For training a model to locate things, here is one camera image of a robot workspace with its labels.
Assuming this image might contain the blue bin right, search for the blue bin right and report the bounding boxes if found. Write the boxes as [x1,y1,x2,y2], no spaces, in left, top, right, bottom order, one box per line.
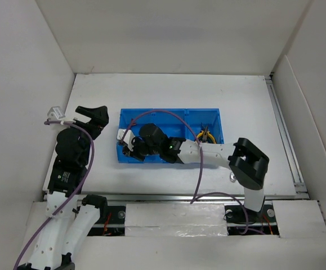
[184,108,225,164]

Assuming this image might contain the blue bin left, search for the blue bin left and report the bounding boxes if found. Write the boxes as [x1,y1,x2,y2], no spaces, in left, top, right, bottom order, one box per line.
[116,109,155,164]

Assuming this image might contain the blue bin middle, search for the blue bin middle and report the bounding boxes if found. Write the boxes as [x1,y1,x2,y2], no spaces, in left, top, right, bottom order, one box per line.
[146,109,186,164]

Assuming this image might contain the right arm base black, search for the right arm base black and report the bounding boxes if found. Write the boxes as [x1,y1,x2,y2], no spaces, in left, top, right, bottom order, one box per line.
[224,204,279,236]

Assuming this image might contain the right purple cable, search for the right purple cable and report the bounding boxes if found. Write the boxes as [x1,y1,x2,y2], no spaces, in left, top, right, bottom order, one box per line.
[123,110,266,235]

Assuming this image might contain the small yellow needle-nose pliers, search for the small yellow needle-nose pliers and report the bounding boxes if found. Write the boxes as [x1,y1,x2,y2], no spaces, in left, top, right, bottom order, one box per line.
[197,125,217,144]

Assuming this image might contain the blue bin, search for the blue bin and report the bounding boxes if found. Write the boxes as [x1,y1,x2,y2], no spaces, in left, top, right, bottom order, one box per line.
[184,108,225,164]
[146,109,186,164]
[116,109,155,164]

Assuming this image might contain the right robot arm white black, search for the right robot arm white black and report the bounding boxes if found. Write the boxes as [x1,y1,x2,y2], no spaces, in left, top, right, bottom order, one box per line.
[117,123,270,221]

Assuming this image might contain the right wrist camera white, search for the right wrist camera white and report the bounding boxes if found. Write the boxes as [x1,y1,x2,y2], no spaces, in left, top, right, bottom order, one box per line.
[117,129,135,150]

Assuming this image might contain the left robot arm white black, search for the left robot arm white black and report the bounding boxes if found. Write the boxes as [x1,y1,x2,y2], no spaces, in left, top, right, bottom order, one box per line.
[14,106,109,269]

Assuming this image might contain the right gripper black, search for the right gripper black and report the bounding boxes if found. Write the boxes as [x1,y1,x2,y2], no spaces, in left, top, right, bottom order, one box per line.
[124,136,162,161]

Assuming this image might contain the silver metal tool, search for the silver metal tool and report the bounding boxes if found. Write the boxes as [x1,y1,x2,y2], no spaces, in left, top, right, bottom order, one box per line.
[230,173,236,182]

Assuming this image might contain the aluminium rail front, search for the aluminium rail front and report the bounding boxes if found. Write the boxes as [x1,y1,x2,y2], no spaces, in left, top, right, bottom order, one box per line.
[43,192,273,203]

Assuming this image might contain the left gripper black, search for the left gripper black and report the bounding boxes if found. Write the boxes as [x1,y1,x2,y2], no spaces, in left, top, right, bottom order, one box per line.
[65,106,109,164]

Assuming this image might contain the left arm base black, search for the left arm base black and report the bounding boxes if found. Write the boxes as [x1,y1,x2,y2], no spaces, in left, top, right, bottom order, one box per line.
[72,204,126,236]

